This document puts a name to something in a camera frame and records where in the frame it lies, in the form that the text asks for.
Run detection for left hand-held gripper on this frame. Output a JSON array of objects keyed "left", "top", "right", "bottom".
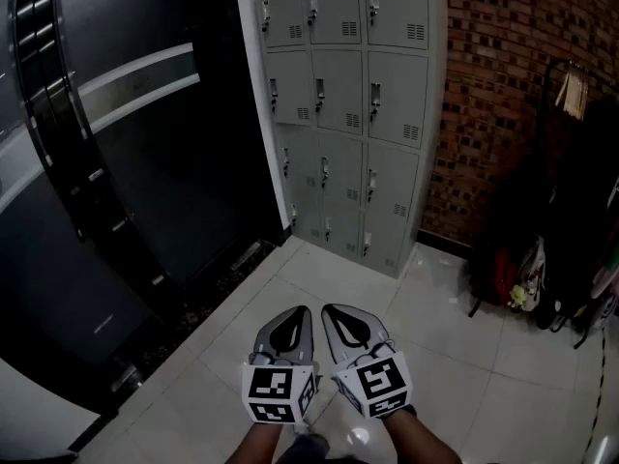
[{"left": 241, "top": 305, "right": 323, "bottom": 425}]

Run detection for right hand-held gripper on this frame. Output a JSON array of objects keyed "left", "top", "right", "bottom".
[{"left": 321, "top": 304, "right": 415, "bottom": 420}]

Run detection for grey locker door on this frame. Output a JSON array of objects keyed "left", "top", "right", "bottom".
[{"left": 265, "top": 50, "right": 313, "bottom": 128}]

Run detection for grey metal locker cabinet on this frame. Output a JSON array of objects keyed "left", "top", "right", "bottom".
[{"left": 252, "top": 0, "right": 449, "bottom": 280}]

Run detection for person's right forearm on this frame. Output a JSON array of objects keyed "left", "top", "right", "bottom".
[{"left": 386, "top": 411, "right": 466, "bottom": 464}]

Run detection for person's left forearm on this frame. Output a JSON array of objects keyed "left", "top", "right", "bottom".
[{"left": 235, "top": 420, "right": 285, "bottom": 464}]

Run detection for metal floor door plate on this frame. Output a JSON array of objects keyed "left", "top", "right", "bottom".
[
  {"left": 230, "top": 241, "right": 263, "bottom": 271},
  {"left": 109, "top": 362, "right": 145, "bottom": 394}
]

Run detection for person's grey trouser leg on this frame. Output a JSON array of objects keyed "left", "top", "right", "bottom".
[{"left": 275, "top": 432, "right": 331, "bottom": 464}]

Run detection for red bag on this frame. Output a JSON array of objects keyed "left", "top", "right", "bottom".
[{"left": 467, "top": 244, "right": 522, "bottom": 319}]

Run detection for white printed tote bag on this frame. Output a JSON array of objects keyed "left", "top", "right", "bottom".
[{"left": 511, "top": 236, "right": 547, "bottom": 312}]

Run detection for dark glass door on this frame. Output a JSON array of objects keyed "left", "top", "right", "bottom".
[{"left": 0, "top": 0, "right": 287, "bottom": 405}]

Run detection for black clothes rack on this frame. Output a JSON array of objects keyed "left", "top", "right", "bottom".
[{"left": 535, "top": 58, "right": 619, "bottom": 350}]

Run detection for wooden clothes hangers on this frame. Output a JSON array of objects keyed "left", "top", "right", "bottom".
[{"left": 554, "top": 72, "right": 590, "bottom": 123}]

